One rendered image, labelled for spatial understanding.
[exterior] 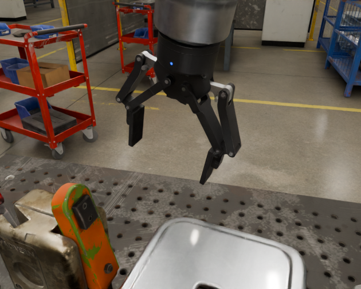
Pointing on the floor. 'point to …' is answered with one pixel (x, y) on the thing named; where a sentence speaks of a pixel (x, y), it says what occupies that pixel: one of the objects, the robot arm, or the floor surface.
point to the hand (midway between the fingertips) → (169, 154)
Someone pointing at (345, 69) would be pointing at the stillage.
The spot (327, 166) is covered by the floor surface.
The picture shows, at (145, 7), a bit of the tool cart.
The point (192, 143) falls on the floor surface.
